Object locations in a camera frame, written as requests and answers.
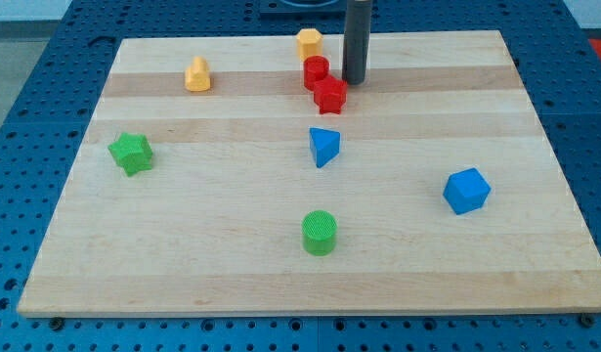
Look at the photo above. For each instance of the wooden board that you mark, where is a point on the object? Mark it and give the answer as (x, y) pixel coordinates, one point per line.
(214, 228)

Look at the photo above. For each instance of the red cylinder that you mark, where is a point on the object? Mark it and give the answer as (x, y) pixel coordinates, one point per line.
(315, 68)

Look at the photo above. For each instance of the green cylinder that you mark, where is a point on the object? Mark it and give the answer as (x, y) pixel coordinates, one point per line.
(319, 229)

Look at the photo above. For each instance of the yellow hexagonal block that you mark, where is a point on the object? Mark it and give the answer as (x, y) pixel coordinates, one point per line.
(308, 43)

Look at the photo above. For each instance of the blue triangular prism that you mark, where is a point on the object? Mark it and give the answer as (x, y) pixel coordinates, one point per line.
(324, 145)

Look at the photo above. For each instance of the blue cube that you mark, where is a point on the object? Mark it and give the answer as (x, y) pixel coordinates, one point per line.
(466, 190)

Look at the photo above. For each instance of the red star block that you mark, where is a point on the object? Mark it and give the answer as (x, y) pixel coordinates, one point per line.
(330, 94)

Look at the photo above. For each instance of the green star block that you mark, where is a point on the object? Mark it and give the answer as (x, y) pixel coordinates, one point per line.
(131, 152)

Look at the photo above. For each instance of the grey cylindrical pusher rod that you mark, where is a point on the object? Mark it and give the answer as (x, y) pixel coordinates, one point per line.
(356, 40)

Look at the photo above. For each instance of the yellow heart block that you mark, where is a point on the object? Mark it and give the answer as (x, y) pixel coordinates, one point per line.
(197, 75)

